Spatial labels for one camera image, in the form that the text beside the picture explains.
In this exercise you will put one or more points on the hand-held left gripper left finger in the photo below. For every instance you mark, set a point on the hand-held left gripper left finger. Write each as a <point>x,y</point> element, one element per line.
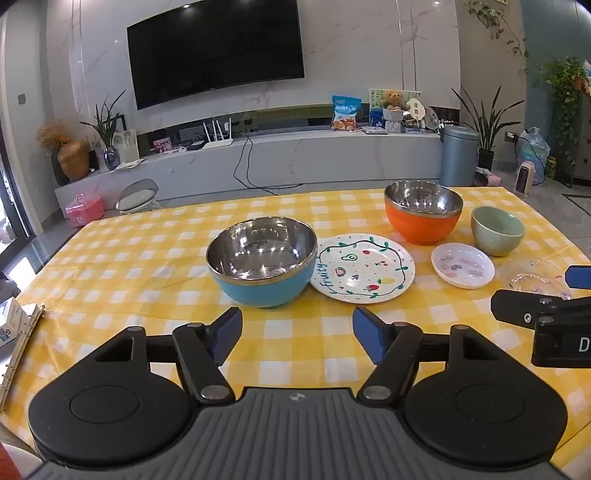
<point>228,333</point>

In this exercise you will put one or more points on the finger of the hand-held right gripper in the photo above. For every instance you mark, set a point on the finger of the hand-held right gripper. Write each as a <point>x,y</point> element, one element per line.
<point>512,307</point>
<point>579,277</point>

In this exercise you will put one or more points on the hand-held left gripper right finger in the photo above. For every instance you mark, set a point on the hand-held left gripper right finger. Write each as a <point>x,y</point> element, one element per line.
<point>369,335</point>

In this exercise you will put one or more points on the clear glass cartoon plate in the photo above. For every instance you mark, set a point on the clear glass cartoon plate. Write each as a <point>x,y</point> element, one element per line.
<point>531,277</point>

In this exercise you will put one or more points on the blue steel bowl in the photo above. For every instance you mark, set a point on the blue steel bowl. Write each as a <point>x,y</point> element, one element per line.
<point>258,291</point>

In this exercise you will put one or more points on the small white sticker-print plate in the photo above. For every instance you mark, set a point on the small white sticker-print plate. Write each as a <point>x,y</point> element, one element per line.
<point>461,268</point>

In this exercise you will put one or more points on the white fruit-print plate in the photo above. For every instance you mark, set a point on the white fruit-print plate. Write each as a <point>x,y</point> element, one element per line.
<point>364,270</point>

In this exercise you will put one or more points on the green ceramic bowl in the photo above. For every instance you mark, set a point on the green ceramic bowl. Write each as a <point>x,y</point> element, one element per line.
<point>496,241</point>

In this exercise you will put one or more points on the orange steel bowl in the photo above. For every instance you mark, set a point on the orange steel bowl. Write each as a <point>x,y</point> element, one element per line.
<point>418,228</point>

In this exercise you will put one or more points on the green tin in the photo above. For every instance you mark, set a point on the green tin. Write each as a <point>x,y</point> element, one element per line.
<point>552,168</point>

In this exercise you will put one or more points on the pink space heater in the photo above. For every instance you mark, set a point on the pink space heater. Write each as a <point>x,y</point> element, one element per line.
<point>525,177</point>

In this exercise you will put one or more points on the yellow checked tablecloth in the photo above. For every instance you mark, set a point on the yellow checked tablecloth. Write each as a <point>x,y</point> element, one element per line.
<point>138,258</point>

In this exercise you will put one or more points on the dark grey drawer cabinet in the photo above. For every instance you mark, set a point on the dark grey drawer cabinet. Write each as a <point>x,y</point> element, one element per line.
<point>577,152</point>

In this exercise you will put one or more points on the pink slippers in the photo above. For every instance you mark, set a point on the pink slippers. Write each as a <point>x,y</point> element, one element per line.
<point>487,177</point>

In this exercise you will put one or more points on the blue water jug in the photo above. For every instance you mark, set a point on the blue water jug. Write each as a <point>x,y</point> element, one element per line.
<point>533,147</point>

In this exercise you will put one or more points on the grey-blue trash can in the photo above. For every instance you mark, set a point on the grey-blue trash can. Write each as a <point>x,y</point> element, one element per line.
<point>458,157</point>

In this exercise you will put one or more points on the long-leaf potted plant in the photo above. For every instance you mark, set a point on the long-leaf potted plant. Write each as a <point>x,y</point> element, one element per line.
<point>485,143</point>

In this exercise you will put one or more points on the white marble television console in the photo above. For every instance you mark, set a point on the white marble television console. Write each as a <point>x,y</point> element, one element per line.
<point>323,157</point>

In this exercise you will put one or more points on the pink storage box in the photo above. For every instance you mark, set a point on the pink storage box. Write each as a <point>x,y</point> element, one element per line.
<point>84,212</point>

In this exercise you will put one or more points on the pothos plant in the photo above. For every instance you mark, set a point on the pothos plant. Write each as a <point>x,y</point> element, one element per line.
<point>565,87</point>

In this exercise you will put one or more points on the white router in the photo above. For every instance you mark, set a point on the white router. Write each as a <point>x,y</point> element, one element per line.
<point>217,138</point>

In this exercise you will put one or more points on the small pink card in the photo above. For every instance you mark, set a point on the small pink card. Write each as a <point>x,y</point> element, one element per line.
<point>162,145</point>

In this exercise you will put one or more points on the flat grey book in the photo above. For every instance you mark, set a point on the flat grey book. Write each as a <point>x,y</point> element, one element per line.
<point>374,130</point>

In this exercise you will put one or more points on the white photo card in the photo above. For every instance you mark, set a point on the white photo card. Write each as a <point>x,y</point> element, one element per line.
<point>127,145</point>

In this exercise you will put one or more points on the blue glass vase with plant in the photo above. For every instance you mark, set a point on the blue glass vase with plant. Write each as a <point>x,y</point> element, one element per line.
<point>111,154</point>

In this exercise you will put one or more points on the white paper box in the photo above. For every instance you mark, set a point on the white paper box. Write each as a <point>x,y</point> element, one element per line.
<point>11,323</point>

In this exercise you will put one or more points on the white paper fan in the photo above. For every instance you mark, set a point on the white paper fan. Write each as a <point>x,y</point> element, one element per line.
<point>414,108</point>

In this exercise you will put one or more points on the blue snack bag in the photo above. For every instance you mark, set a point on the blue snack bag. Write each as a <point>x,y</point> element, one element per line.
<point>345,115</point>

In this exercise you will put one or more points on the teddy bear bouquet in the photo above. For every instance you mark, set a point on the teddy bear bouquet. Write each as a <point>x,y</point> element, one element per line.
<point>394,108</point>

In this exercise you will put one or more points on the green illustrated card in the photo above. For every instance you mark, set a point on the green illustrated card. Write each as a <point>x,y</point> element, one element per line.
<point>376,104</point>

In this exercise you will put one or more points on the brown vase with dried flowers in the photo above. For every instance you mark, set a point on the brown vase with dried flowers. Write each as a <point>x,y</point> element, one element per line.
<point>73,159</point>

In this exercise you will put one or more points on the orange cloth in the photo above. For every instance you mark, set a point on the orange cloth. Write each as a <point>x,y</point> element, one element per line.
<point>14,464</point>

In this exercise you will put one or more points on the hanging vine plant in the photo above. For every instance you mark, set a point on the hanging vine plant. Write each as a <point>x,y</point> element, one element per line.
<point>494,18</point>

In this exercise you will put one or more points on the black flat television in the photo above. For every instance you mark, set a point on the black flat television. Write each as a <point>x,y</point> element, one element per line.
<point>212,46</point>

